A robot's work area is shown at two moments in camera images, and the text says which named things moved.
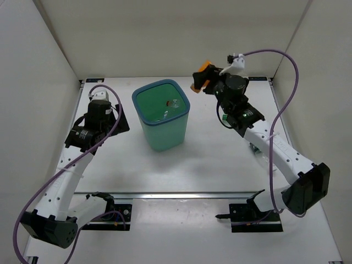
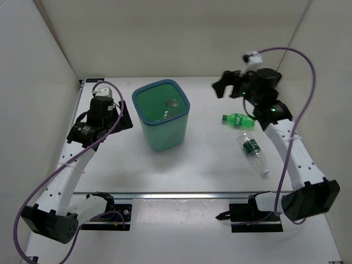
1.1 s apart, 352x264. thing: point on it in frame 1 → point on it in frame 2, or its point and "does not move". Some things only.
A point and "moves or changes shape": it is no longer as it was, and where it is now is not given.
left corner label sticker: (94, 80) does not move
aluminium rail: (170, 196) does not move
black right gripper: (202, 78) → (227, 78)
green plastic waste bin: (163, 108) does not move
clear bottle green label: (260, 153) moves or changes shape
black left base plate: (120, 219) does not move
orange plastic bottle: (202, 67) → (172, 103)
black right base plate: (247, 218) does not move
